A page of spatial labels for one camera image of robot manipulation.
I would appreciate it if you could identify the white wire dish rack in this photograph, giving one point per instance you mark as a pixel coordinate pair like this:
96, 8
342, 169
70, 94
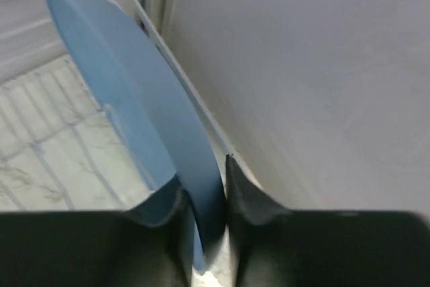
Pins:
59, 150

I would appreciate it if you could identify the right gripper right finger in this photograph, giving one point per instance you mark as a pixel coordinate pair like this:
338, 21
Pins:
272, 245

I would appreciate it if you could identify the light blue plastic plate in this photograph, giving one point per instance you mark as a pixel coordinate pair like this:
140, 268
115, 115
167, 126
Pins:
149, 109

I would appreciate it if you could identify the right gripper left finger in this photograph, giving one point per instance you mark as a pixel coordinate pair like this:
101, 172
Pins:
148, 245

